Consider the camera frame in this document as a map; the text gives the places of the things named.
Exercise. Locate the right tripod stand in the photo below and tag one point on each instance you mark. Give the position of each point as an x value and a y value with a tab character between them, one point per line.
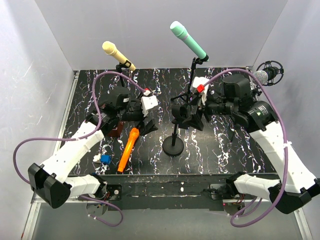
275	71

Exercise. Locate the round base mic stand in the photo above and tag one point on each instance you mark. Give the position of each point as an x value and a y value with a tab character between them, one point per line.
173	145

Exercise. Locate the orange microphone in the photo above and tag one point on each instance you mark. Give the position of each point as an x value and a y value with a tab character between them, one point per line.
133	136

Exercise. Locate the cream microphone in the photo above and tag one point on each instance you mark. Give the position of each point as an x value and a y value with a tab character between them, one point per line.
111	50

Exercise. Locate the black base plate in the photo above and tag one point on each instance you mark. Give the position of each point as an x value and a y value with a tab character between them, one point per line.
165	191

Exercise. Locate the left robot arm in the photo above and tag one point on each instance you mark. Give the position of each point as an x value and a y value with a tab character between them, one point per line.
51	181

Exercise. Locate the silver mesh studio microphone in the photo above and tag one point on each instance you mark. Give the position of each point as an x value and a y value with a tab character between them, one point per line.
261	76

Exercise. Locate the black tripod mic stand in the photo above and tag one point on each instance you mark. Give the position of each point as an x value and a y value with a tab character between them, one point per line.
186	96

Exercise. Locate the mint green microphone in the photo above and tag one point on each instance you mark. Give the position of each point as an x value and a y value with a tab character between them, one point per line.
181	33

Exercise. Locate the blue and white small object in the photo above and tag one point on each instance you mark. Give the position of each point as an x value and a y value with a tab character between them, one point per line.
102	159

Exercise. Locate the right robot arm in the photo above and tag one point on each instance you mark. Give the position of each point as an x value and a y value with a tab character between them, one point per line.
261	122

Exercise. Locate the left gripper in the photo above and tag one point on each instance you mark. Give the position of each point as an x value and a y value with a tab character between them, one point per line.
150	125

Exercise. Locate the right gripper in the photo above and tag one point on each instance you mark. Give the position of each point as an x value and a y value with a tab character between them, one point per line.
193	120

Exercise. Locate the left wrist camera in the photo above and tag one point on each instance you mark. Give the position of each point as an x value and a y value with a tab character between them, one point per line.
148	103

